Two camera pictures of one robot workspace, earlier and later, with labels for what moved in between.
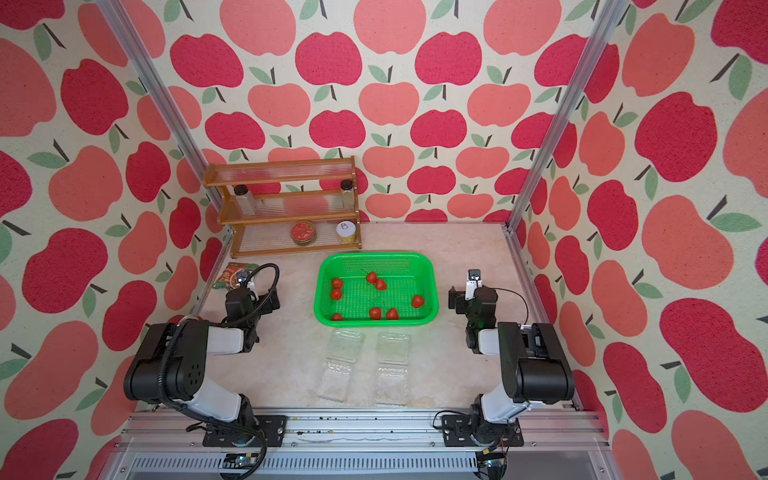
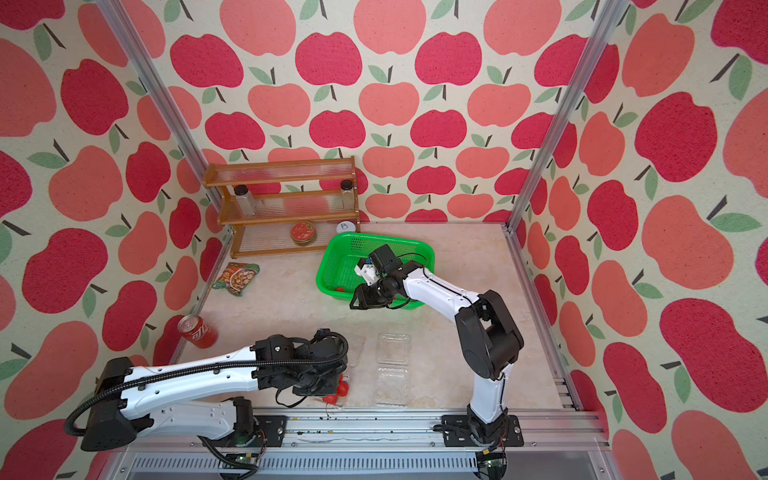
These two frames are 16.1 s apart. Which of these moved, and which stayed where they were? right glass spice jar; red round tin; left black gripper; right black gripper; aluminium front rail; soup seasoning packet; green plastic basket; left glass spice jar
Moved: left black gripper; green plastic basket; right black gripper
Stayed: soup seasoning packet; left glass spice jar; red round tin; aluminium front rail; right glass spice jar
